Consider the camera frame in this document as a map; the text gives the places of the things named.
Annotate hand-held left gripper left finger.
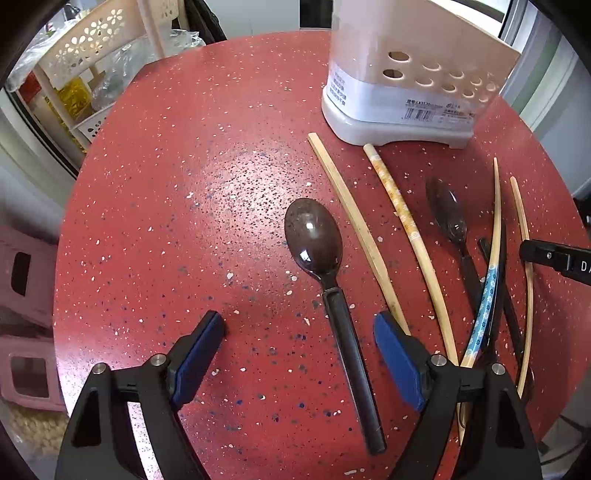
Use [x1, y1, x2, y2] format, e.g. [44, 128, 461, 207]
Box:
[54, 310, 226, 480]

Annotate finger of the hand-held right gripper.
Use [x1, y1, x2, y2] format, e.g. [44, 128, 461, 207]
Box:
[519, 239, 591, 285]

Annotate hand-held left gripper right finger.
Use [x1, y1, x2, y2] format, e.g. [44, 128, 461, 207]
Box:
[373, 311, 544, 480]

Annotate thin bamboo chopstick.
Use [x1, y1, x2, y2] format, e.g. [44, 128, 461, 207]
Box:
[509, 176, 535, 400]

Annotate blue floral chopstick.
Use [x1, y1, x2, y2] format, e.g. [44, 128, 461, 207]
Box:
[457, 157, 504, 446]

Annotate small dark plastic spoon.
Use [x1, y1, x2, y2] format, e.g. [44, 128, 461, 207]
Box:
[425, 176, 488, 319]

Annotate large dark plastic spoon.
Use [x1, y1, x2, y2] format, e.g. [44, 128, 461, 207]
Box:
[284, 198, 387, 455]

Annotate orange dotted wooden chopstick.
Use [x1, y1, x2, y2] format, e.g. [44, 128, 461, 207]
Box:
[363, 144, 460, 367]

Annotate plain wooden chopstick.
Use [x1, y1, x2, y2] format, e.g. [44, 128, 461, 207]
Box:
[307, 133, 411, 337]

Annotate white perforated utensil holder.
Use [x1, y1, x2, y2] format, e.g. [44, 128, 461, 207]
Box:
[321, 0, 522, 149]

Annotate pink plastic stool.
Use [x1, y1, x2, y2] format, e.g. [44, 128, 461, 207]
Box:
[0, 226, 60, 329]
[0, 335, 68, 412]

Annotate cream bumpy mat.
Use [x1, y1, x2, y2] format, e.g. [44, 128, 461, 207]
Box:
[4, 401, 71, 459]

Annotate yellow packet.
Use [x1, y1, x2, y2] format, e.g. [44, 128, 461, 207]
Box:
[55, 76, 93, 121]

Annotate clear plastic bag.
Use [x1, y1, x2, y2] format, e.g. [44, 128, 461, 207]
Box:
[90, 28, 206, 112]

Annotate red packet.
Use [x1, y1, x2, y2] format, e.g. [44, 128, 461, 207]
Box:
[18, 73, 43, 108]

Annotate black bag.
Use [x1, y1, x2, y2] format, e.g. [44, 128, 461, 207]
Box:
[185, 0, 228, 45]

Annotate beige perforated shelf rack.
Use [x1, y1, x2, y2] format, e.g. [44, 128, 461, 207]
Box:
[9, 0, 185, 153]

